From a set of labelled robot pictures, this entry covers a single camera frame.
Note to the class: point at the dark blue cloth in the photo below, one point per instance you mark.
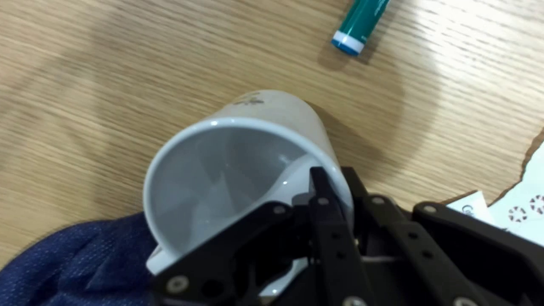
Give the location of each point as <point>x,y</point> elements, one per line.
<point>80,263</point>

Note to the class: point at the white mug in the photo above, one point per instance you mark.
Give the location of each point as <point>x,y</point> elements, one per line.
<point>221,178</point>

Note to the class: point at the small white paper packet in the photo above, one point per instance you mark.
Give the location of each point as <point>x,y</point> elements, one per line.
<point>474,208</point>

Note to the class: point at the white printed paper sheet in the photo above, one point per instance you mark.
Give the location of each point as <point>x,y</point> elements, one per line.
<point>525,199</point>

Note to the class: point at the green marker pen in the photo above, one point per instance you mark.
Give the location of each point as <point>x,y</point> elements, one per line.
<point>359,23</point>

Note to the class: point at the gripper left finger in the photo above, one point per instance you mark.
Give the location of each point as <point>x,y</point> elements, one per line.
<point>327,229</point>

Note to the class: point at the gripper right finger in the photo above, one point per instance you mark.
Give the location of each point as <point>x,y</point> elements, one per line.
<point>425,250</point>

